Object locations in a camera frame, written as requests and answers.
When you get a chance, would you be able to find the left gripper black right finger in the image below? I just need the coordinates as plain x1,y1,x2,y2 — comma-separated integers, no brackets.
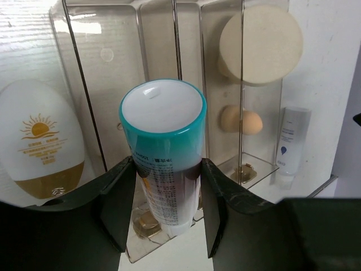
201,159,360,270

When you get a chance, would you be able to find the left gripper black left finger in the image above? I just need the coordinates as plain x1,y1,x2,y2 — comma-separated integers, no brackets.
1,157,137,270

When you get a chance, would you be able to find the beige makeup sponge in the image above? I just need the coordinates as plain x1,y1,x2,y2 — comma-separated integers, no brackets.
217,56,241,85
219,105,263,136

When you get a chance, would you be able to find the clear white cosmetic tube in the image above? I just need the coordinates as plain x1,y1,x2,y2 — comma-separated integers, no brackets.
275,107,311,190

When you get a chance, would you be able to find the teal pink gradient tube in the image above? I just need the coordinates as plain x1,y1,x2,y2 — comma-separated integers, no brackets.
119,78,207,237

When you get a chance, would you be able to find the round white powder puff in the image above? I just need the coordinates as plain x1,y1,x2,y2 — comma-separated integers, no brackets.
219,5,303,86

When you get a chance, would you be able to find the white bottle brown cap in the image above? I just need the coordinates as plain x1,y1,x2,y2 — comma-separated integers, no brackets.
1,80,85,199

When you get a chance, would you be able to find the clear right organizer bin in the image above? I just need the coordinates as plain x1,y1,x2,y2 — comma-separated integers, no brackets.
200,0,290,186

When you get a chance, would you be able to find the clear organizer bin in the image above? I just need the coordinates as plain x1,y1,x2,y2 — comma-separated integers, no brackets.
49,0,181,265
139,1,245,184
200,0,290,186

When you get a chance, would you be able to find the clear left organizer bin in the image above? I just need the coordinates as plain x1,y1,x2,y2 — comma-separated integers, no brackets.
49,0,181,265

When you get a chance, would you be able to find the clear middle organizer bin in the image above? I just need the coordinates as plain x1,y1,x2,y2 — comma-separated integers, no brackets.
139,1,245,184

